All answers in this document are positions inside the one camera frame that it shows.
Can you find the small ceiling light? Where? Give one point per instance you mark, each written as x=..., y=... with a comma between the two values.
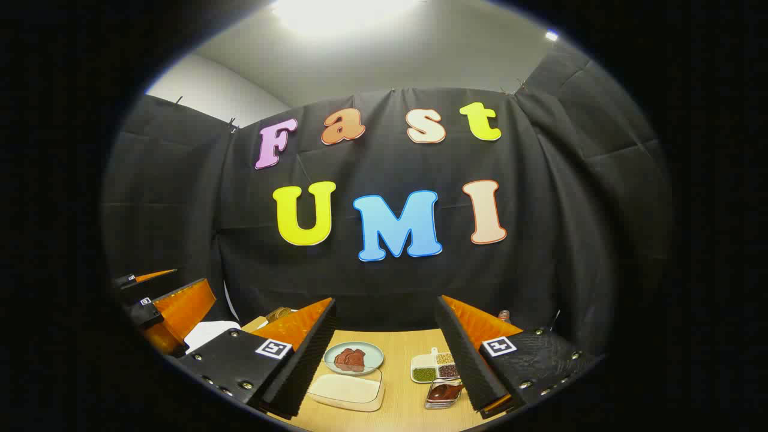
x=551, y=35

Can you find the pale blue plate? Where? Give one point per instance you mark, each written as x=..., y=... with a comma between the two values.
x=372, y=354

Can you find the black backdrop cloth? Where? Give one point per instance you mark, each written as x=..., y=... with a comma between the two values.
x=384, y=288

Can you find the white divided bean dish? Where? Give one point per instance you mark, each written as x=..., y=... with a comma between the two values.
x=429, y=366

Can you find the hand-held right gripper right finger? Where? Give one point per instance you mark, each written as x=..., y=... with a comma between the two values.
x=465, y=360

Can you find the red meat piece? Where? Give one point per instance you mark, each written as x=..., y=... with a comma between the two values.
x=350, y=359

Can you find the white chopstick holder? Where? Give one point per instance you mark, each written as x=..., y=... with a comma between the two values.
x=261, y=324

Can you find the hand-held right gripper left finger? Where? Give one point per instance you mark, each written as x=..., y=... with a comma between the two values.
x=306, y=366

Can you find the clear plastic bottle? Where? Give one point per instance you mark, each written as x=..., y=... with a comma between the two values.
x=504, y=315

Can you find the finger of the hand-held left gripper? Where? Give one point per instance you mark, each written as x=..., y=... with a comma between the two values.
x=180, y=312
x=150, y=276

